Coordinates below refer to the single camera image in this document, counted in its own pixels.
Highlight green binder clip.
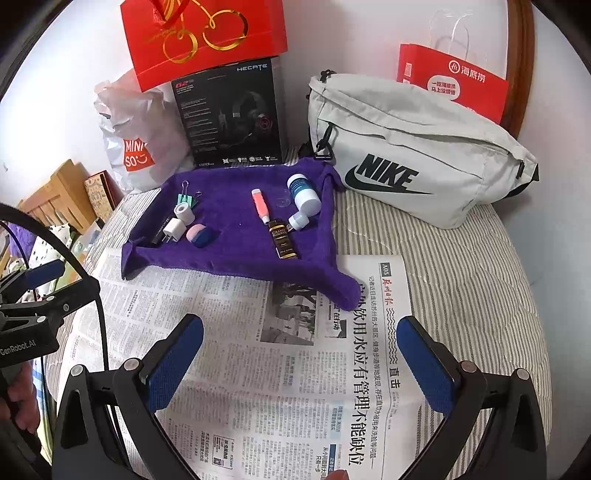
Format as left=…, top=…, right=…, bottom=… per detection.
left=174, top=181, right=202, bottom=207

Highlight red gift bag gold print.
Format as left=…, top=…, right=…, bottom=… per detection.
left=120, top=0, right=288, bottom=93

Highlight black rectangular stick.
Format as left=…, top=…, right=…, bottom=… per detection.
left=148, top=217, right=171, bottom=245

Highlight white plastic shopping bag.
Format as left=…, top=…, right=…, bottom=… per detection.
left=93, top=80, right=195, bottom=195

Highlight brown wooden frame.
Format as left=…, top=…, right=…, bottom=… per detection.
left=501, top=0, right=536, bottom=139

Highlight patterned notebook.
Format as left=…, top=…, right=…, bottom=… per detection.
left=83, top=171, right=116, bottom=217

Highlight wooden headboard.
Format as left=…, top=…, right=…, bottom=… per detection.
left=18, top=159, right=100, bottom=236

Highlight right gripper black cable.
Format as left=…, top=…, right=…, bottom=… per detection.
left=0, top=203, right=130, bottom=480

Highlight pink orange tube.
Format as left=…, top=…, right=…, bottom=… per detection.
left=250, top=188, right=271, bottom=225

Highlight black headphone box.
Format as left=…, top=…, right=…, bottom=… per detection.
left=172, top=56, right=283, bottom=169

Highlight white charger plug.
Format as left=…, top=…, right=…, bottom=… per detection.
left=163, top=218, right=186, bottom=246

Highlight red paper bag white handles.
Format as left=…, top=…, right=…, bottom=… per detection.
left=396, top=9, right=509, bottom=124

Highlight person's left hand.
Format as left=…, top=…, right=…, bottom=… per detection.
left=0, top=364, right=40, bottom=435

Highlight purple towel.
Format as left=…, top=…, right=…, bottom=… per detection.
left=121, top=158, right=362, bottom=311

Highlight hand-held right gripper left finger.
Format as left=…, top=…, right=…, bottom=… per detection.
left=52, top=314, right=205, bottom=480

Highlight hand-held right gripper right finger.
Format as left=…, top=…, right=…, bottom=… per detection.
left=396, top=315, right=548, bottom=480

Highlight brown lighter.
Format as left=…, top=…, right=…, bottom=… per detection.
left=268, top=220, right=298, bottom=260

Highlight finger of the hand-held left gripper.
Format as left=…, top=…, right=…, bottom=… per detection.
left=0, top=279, right=100, bottom=326
left=0, top=259, right=65, bottom=303

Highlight newspaper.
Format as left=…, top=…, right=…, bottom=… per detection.
left=58, top=247, right=423, bottom=480

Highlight purple plush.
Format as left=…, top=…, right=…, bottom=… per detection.
left=7, top=224, right=32, bottom=271

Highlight grey waist bag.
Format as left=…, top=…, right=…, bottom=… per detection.
left=300, top=69, right=540, bottom=230

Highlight white blue bottle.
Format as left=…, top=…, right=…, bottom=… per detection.
left=287, top=174, right=321, bottom=215

